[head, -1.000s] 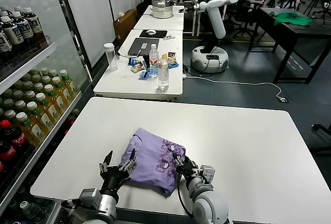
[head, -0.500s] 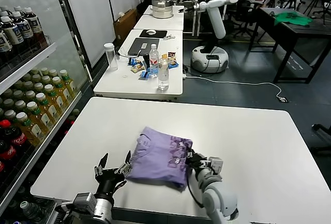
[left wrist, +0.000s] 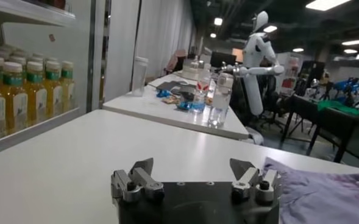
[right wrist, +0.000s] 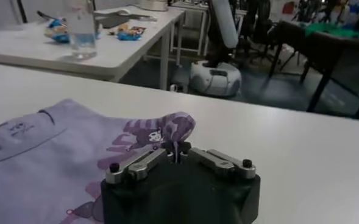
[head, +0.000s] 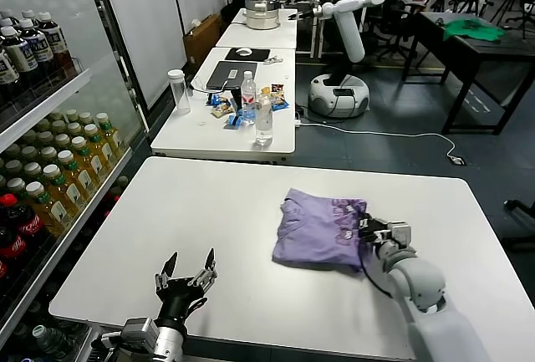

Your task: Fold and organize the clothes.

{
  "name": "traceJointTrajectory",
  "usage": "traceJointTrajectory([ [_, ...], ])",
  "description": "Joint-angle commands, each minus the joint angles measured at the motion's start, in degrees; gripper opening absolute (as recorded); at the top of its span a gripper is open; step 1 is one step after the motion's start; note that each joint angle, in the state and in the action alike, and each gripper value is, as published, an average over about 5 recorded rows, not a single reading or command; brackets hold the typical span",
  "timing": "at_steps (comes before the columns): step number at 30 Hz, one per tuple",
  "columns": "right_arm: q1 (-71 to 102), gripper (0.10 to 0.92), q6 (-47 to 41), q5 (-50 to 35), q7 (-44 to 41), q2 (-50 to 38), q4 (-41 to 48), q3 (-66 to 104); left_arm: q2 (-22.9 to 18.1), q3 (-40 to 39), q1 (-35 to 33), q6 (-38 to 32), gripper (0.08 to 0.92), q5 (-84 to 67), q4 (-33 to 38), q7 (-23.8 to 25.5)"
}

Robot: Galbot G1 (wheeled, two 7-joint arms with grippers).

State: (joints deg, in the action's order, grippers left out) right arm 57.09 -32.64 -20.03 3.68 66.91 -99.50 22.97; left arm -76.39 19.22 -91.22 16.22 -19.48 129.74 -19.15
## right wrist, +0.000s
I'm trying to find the clear unlabelled water bottle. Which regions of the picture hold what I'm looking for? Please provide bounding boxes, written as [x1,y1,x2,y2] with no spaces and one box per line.
[65,0,98,61]

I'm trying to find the white wheeled humanoid robot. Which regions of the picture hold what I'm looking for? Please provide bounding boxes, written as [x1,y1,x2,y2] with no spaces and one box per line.
[189,0,243,99]

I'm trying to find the blue snack packet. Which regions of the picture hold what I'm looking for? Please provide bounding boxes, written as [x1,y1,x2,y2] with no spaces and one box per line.
[43,17,73,44]
[116,29,143,42]

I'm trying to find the dark snack packet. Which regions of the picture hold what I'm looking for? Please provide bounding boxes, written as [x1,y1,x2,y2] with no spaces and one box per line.
[129,26,147,35]

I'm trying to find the black table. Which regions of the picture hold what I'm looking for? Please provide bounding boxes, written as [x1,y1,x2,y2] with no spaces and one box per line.
[268,20,359,120]

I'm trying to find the purple t-shirt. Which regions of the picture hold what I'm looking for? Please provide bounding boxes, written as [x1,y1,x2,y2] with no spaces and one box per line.
[0,97,197,224]

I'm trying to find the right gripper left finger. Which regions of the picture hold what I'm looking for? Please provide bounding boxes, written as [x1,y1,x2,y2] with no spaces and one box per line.
[105,141,176,185]

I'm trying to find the white rectangular desk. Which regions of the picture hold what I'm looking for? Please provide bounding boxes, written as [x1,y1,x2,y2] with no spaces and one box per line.
[0,5,187,91]

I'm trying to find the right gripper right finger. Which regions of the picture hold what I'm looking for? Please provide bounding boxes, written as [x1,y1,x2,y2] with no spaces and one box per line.
[177,141,257,181]

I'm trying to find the green cloth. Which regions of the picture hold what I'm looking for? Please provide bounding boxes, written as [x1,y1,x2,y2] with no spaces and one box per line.
[303,22,359,40]

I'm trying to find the dark grey laptop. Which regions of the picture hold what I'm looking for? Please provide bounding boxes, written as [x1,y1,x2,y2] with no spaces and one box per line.
[94,12,158,30]

